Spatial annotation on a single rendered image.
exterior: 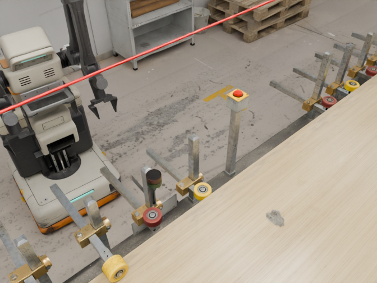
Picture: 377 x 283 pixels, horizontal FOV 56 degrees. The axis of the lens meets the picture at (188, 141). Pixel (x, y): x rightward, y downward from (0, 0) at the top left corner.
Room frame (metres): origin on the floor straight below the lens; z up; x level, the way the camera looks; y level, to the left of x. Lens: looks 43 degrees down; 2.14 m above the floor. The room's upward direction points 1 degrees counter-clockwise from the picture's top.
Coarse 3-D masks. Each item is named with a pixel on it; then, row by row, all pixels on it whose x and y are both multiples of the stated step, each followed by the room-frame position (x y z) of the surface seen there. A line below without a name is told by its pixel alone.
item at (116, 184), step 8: (104, 168) 1.18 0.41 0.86; (104, 176) 1.15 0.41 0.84; (112, 176) 1.13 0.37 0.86; (112, 184) 1.09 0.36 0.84; (120, 184) 1.08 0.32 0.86; (120, 192) 1.04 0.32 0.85; (128, 192) 1.03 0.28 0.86; (128, 200) 0.99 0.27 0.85; (136, 200) 0.98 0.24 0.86; (136, 208) 0.94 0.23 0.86
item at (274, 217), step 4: (268, 212) 0.88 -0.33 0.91; (272, 212) 0.88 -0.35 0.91; (276, 212) 0.87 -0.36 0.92; (268, 216) 0.86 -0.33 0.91; (272, 216) 0.86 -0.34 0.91; (276, 216) 0.85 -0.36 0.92; (280, 216) 0.86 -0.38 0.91; (272, 220) 0.84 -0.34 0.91; (276, 220) 0.83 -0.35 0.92; (280, 220) 0.84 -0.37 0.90; (276, 224) 0.82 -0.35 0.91; (280, 224) 0.82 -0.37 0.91
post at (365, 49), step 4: (372, 32) 2.09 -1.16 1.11; (368, 36) 2.08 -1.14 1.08; (372, 36) 2.07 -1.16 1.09; (368, 40) 2.08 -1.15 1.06; (372, 40) 2.08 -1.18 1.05; (364, 44) 2.09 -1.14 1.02; (368, 44) 2.07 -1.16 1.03; (364, 48) 2.08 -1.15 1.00; (368, 48) 2.07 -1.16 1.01; (364, 52) 2.07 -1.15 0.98; (368, 52) 2.09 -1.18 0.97; (360, 56) 2.09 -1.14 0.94; (364, 56) 2.07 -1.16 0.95; (360, 60) 2.08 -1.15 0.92; (364, 60) 2.07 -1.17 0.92; (356, 64) 2.09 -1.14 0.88; (360, 64) 2.07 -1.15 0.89; (356, 76) 2.07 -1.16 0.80; (356, 80) 2.07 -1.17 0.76
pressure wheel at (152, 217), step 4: (148, 208) 0.90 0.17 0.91; (152, 208) 0.90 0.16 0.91; (156, 208) 0.90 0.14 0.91; (144, 212) 0.88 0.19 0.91; (148, 212) 0.89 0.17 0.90; (152, 212) 0.89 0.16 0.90; (156, 212) 0.89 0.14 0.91; (160, 212) 0.88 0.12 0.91; (144, 216) 0.86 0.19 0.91; (148, 216) 0.87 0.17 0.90; (152, 216) 0.86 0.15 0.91; (156, 216) 0.87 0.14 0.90; (160, 216) 0.86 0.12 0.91; (144, 220) 0.85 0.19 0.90; (148, 220) 0.85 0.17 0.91; (152, 220) 0.84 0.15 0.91; (156, 220) 0.84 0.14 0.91; (160, 220) 0.85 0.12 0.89; (148, 224) 0.84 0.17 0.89; (152, 224) 0.83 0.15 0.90; (156, 224) 0.84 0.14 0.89
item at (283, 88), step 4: (272, 80) 1.97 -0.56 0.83; (272, 84) 1.95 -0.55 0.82; (276, 84) 1.93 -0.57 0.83; (280, 84) 1.93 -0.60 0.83; (276, 88) 1.92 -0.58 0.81; (280, 88) 1.90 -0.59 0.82; (284, 88) 1.88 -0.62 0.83; (288, 88) 1.88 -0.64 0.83; (284, 92) 1.87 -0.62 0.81; (288, 92) 1.85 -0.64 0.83; (292, 92) 1.84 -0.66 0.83; (296, 92) 1.84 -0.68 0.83; (292, 96) 1.82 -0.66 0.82; (296, 96) 1.80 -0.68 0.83; (300, 96) 1.80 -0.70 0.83; (300, 100) 1.78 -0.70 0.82; (304, 100) 1.76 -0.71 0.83; (316, 104) 1.71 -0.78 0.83; (312, 108) 1.71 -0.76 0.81; (316, 108) 1.69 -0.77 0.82; (320, 108) 1.67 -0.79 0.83; (324, 108) 1.67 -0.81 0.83; (320, 112) 1.66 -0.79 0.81
